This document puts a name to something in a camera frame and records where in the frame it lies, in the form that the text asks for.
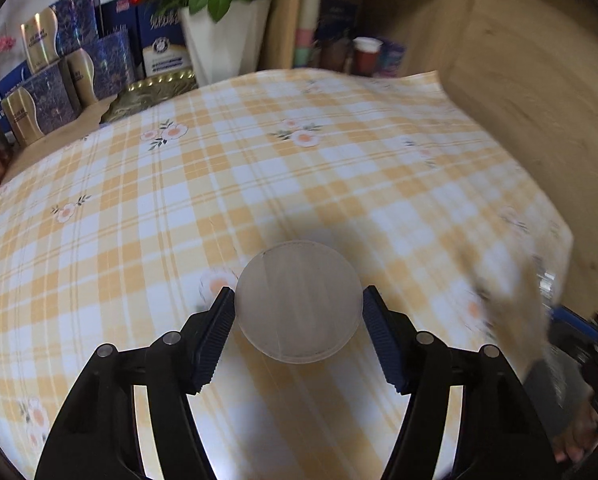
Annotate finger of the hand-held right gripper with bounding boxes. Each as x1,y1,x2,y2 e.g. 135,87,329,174
549,305,598,332

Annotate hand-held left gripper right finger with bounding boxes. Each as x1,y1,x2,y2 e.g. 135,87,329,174
363,285,554,480

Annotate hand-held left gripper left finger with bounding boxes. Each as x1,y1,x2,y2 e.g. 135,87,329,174
34,286,236,480

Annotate clear plastic wrapper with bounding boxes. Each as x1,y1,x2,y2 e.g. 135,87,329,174
474,240,594,411

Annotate round green white container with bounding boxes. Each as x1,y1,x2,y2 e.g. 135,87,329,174
235,241,364,363

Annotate person's right hand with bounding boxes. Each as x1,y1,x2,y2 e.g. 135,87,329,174
553,395,598,466

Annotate yellow checkered floral tablecloth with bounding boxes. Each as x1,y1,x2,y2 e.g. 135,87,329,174
0,67,574,480

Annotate gold leaf tray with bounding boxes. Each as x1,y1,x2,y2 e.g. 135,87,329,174
100,74,200,123

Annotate red paper cup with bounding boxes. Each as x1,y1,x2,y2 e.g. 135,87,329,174
353,37,384,77

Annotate dark cup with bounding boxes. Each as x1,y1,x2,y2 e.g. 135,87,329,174
321,40,354,72

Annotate blue gold gift box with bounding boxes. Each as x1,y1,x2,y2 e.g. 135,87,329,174
20,0,102,73
0,65,82,148
64,30,137,108

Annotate blue white box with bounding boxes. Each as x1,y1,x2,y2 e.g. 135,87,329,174
138,5,194,78

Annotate dark blue printed box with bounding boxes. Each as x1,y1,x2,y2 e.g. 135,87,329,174
319,0,360,46

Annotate stack of pastel paper cups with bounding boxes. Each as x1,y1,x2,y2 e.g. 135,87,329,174
294,0,324,68

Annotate red rose plant white pot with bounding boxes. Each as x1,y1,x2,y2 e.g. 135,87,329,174
129,0,280,86

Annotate flat blue box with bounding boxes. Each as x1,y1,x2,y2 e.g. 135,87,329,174
0,60,34,111

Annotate wooden shelf unit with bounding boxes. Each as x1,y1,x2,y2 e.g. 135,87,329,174
266,0,454,86

